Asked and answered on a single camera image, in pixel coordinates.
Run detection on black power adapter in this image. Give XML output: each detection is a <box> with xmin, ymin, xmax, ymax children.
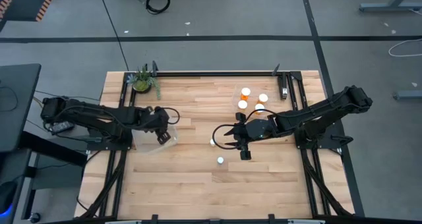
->
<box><xmin>49</xmin><ymin>120</ymin><xmax>75</xmax><ymax>134</ymax></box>

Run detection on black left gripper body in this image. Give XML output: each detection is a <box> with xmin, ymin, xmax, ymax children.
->
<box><xmin>148</xmin><ymin>105</ymin><xmax>171</xmax><ymax>133</ymax></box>

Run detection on white floor cable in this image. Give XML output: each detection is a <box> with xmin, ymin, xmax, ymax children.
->
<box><xmin>388</xmin><ymin>38</ymin><xmax>422</xmax><ymax>57</ymax></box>

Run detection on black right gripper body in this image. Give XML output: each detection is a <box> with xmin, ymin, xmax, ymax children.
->
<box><xmin>235</xmin><ymin>111</ymin><xmax>276</xmax><ymax>161</ymax></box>

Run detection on grey table leg base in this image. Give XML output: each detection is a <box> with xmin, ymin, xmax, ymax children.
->
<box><xmin>359</xmin><ymin>0</ymin><xmax>422</xmax><ymax>13</ymax></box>

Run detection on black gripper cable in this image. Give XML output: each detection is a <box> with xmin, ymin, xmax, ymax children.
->
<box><xmin>212</xmin><ymin>108</ymin><xmax>281</xmax><ymax>151</ymax></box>
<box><xmin>161</xmin><ymin>106</ymin><xmax>181</xmax><ymax>126</ymax></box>

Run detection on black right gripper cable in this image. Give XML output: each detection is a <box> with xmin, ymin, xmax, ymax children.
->
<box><xmin>212</xmin><ymin>108</ymin><xmax>281</xmax><ymax>151</ymax></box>

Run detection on clear plastic bin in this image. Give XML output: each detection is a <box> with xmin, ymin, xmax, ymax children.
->
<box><xmin>131</xmin><ymin>123</ymin><xmax>179</xmax><ymax>154</ymax></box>
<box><xmin>232</xmin><ymin>82</ymin><xmax>276</xmax><ymax>119</ymax></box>

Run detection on grey table foot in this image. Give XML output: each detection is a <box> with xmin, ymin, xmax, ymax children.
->
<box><xmin>392</xmin><ymin>90</ymin><xmax>422</xmax><ymax>101</ymax></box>

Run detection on black aluminium table frame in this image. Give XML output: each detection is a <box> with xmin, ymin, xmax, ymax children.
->
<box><xmin>77</xmin><ymin>61</ymin><xmax>357</xmax><ymax>224</ymax></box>

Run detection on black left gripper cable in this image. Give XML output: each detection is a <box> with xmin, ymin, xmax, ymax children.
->
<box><xmin>161</xmin><ymin>106</ymin><xmax>181</xmax><ymax>126</ymax></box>

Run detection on black desk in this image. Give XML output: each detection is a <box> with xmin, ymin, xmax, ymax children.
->
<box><xmin>0</xmin><ymin>63</ymin><xmax>42</xmax><ymax>154</ymax></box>

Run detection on white light bar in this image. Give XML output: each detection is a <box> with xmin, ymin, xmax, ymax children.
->
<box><xmin>288</xmin><ymin>219</ymin><xmax>326</xmax><ymax>224</ymax></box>

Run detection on black orange-striped mat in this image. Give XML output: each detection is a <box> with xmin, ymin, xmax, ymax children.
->
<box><xmin>0</xmin><ymin>0</ymin><xmax>59</xmax><ymax>22</ymax></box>

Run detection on coiled black cable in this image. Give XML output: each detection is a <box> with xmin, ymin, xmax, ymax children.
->
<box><xmin>145</xmin><ymin>0</ymin><xmax>171</xmax><ymax>15</ymax></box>

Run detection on potted succulent plant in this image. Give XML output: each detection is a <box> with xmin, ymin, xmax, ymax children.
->
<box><xmin>127</xmin><ymin>64</ymin><xmax>162</xmax><ymax>100</ymax></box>

